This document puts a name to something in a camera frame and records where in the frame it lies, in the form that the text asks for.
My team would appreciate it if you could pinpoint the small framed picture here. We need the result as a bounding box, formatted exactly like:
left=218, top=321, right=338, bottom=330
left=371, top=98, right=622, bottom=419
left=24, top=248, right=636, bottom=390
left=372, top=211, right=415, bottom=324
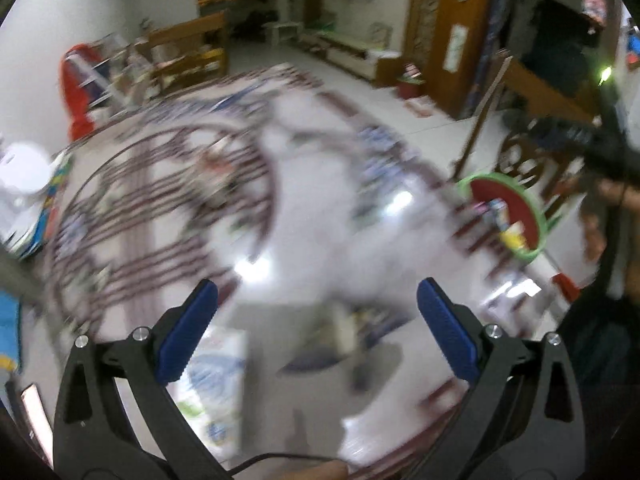
left=370, top=22, right=394, bottom=49

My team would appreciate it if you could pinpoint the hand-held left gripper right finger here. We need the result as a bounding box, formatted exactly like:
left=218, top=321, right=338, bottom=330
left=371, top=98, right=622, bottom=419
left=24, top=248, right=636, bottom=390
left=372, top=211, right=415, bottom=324
left=415, top=277, right=586, bottom=480

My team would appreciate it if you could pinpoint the low television cabinet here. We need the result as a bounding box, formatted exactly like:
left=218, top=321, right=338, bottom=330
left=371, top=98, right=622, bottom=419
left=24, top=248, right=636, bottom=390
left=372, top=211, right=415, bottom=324
left=299, top=29, right=403, bottom=87

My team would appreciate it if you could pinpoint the white desk lamp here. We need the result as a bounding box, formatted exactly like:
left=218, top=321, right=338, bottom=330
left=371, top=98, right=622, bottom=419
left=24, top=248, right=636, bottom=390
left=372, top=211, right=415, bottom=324
left=0, top=142, right=54, bottom=208

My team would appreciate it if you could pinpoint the person's left hand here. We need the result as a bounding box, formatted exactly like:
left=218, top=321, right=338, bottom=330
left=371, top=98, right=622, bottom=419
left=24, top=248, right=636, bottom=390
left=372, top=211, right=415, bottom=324
left=277, top=461, right=348, bottom=480

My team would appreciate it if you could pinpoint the stack of colourful books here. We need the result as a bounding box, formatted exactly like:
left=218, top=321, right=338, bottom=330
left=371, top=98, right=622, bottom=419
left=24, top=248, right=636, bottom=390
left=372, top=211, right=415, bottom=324
left=15, top=152, right=75, bottom=258

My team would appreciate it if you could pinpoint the black cable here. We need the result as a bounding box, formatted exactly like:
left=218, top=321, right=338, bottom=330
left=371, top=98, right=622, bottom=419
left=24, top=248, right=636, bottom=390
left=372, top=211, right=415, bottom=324
left=227, top=452, right=341, bottom=476

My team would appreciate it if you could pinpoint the person's dark clothing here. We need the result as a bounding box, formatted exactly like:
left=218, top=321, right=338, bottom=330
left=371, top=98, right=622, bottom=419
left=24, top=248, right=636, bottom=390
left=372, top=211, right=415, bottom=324
left=554, top=260, right=640, bottom=391

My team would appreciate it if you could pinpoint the red bucket with green rim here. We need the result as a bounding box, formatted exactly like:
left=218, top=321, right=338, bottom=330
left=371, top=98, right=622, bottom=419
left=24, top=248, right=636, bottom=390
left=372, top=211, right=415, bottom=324
left=456, top=172, right=549, bottom=264

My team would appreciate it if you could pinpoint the blue white milk carton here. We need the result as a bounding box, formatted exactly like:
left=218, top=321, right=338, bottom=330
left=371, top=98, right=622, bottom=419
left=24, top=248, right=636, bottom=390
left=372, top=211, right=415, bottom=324
left=172, top=327, right=249, bottom=463

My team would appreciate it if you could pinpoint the person's right hand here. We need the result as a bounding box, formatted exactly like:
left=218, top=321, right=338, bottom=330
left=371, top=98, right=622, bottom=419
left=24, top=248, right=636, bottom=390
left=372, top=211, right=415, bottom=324
left=579, top=181, right=633, bottom=264

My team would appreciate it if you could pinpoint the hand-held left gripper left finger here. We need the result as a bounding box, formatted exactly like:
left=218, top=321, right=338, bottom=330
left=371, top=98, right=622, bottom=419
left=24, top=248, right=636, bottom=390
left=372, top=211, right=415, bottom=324
left=52, top=279, right=222, bottom=480

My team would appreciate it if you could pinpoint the red plastic object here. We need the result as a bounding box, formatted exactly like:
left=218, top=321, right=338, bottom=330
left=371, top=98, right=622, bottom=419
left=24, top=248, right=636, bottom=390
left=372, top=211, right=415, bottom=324
left=551, top=273, right=582, bottom=306

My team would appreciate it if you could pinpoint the white-screen smartphone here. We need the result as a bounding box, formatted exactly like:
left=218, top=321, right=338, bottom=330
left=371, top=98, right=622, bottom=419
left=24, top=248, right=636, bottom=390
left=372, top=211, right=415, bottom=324
left=20, top=383, right=55, bottom=467

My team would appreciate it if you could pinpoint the red cloth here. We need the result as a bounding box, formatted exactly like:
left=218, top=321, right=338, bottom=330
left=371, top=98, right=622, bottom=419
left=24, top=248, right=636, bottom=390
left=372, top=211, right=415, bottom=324
left=59, top=44, right=99, bottom=142

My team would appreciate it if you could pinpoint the light wooden chair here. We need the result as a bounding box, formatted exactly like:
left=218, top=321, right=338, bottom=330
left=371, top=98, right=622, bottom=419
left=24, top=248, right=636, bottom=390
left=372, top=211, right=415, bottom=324
left=142, top=11, right=232, bottom=92

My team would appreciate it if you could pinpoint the white rack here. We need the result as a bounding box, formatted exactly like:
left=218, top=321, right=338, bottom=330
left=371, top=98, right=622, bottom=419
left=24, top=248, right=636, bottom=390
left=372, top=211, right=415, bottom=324
left=75, top=32, right=151, bottom=111

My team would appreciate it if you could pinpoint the small white table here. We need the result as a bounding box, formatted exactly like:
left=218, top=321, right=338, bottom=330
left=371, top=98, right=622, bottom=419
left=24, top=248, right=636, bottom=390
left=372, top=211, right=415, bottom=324
left=261, top=20, right=302, bottom=47

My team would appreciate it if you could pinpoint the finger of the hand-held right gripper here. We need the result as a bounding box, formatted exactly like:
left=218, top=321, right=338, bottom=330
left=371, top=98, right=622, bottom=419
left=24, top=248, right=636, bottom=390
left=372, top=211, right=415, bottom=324
left=529, top=119, right=599, bottom=150

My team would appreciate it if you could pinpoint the red pot with decorations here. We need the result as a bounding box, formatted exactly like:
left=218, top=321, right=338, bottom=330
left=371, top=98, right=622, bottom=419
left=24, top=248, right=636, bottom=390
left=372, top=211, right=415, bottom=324
left=396, top=62, right=427, bottom=102

